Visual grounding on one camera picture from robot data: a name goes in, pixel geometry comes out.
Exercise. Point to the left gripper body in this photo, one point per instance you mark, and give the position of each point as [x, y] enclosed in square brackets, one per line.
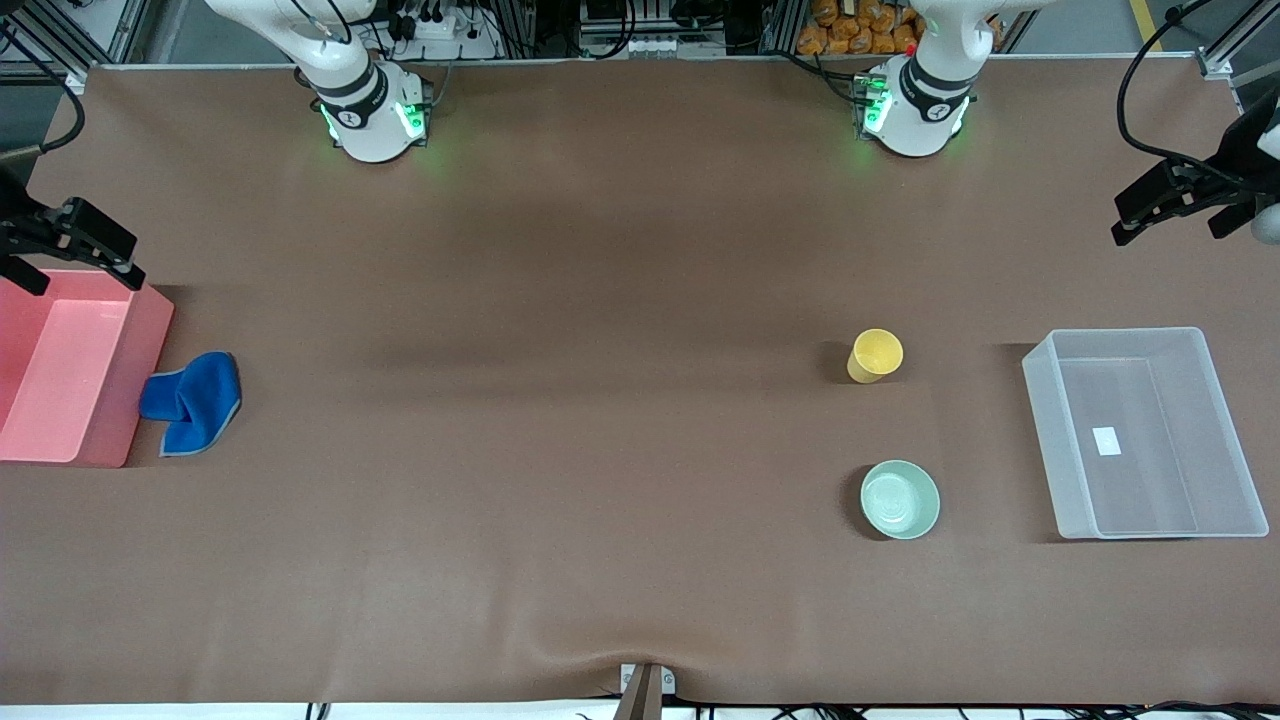
[1236, 166]

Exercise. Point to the white label sticker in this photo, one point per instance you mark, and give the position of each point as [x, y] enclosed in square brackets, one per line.
[1106, 441]

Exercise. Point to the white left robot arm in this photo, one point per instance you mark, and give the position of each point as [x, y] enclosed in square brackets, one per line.
[915, 110]

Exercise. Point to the blue cloth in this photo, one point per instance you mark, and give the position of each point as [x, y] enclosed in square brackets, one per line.
[195, 400]

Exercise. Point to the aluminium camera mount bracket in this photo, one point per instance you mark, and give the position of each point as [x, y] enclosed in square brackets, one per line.
[645, 690]

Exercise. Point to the orange packaged goods pile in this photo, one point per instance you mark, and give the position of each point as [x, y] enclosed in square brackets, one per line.
[850, 35]

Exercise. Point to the brown table mat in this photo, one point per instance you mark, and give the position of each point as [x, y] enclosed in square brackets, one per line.
[600, 400]

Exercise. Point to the white power strip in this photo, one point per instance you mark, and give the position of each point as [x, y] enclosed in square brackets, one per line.
[440, 30]

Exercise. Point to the yellow cup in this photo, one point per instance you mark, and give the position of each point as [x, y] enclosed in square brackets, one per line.
[872, 358]

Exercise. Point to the light green bowl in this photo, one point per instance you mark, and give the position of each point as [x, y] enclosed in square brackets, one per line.
[900, 500]

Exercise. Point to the clear plastic bin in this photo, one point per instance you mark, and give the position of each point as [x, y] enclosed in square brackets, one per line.
[1150, 440]

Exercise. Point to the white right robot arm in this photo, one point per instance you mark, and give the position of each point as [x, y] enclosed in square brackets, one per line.
[365, 110]

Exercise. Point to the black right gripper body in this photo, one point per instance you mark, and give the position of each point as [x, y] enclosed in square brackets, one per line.
[14, 232]

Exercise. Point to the grey power strip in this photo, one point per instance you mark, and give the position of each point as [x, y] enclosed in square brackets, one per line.
[650, 45]

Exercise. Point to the pink plastic bin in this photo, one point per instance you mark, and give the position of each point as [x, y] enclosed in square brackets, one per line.
[70, 390]

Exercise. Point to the aluminium frame corner bracket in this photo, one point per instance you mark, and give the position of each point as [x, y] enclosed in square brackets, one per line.
[77, 80]
[1217, 65]

